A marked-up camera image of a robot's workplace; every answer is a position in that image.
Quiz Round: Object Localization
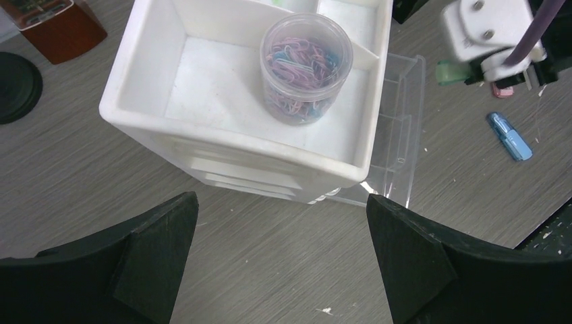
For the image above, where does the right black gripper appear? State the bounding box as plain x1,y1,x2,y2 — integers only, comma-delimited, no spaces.
464,0,571,88

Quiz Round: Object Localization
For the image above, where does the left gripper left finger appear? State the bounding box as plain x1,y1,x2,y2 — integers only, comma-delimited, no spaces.
1,192,199,323

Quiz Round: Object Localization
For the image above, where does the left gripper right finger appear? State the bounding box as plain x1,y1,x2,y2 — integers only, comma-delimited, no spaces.
366,194,571,323

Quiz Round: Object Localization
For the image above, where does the white plastic drawer unit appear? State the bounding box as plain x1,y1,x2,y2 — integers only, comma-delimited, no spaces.
99,1,425,206

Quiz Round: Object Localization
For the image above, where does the clear jar of pins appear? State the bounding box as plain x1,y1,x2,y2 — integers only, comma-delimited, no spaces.
259,13,353,125

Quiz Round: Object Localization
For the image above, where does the black microphone stand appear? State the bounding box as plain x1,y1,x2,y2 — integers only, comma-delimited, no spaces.
1,52,43,125

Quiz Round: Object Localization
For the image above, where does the brown wooden metronome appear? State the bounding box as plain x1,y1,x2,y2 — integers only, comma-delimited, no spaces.
1,0,107,65

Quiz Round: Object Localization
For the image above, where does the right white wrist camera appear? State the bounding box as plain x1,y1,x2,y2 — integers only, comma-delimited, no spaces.
440,0,564,82

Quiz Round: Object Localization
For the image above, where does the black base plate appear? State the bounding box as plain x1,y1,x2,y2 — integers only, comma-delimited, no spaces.
515,199,571,258

